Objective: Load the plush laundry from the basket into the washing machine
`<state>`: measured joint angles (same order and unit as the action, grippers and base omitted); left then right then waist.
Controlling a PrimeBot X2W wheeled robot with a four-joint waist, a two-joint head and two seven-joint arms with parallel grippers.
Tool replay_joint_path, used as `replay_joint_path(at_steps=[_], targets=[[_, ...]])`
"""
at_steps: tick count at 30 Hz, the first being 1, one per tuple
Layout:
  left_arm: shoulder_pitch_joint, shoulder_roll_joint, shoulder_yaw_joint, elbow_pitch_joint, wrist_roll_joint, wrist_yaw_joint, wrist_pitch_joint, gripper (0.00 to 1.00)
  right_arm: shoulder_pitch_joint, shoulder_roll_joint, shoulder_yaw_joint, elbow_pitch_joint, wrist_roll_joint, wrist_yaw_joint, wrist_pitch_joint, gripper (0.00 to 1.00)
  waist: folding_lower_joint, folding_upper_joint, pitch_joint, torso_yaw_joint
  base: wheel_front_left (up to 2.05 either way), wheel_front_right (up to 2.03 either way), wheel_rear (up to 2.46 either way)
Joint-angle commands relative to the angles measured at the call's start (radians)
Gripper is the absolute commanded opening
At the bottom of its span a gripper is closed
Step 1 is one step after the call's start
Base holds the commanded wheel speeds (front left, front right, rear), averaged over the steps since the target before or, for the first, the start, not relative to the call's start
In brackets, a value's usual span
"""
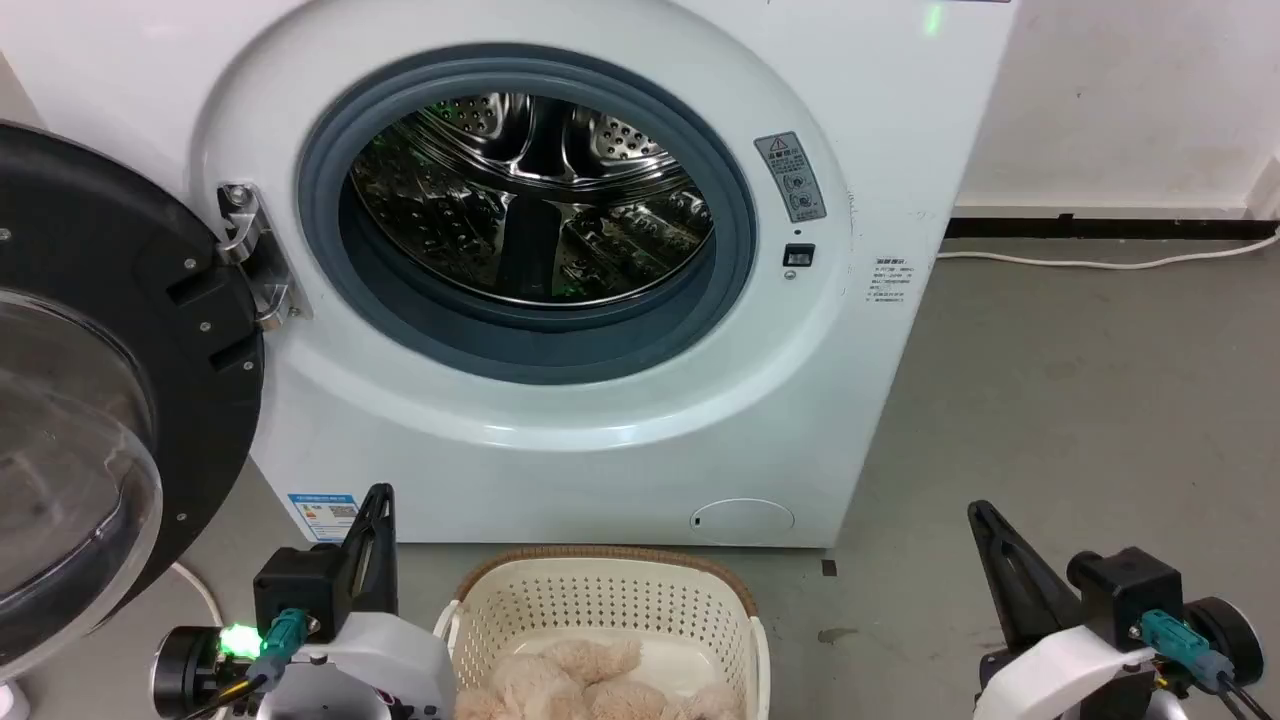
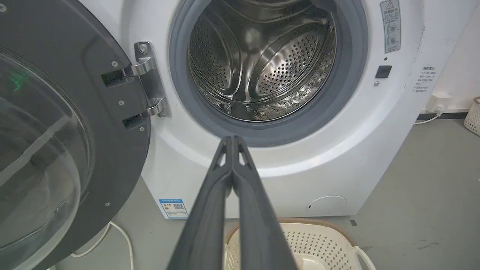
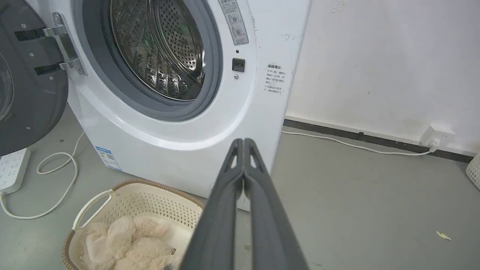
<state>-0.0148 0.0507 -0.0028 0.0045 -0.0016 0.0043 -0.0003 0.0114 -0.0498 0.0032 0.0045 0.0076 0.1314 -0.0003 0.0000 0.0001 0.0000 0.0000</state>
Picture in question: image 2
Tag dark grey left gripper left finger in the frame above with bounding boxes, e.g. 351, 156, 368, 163
167, 136, 234, 270

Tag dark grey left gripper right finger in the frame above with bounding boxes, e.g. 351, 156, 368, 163
232, 135, 299, 270

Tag white front-load washing machine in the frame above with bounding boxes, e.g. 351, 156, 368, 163
79, 0, 477, 220

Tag dark grey washer door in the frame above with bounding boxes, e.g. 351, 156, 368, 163
0, 0, 151, 270

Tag cream perforated laundry basket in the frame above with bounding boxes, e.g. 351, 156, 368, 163
224, 218, 377, 270

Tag chrome door hinge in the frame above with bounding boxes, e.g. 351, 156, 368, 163
127, 41, 172, 118

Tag white woven basket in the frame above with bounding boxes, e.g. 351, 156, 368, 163
464, 96, 480, 137

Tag white power cable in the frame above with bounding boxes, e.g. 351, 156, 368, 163
70, 221, 134, 270

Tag white plug cable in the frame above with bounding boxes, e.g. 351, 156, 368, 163
414, 107, 445, 125

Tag white wall socket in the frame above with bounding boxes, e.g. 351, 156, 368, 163
426, 94, 453, 113

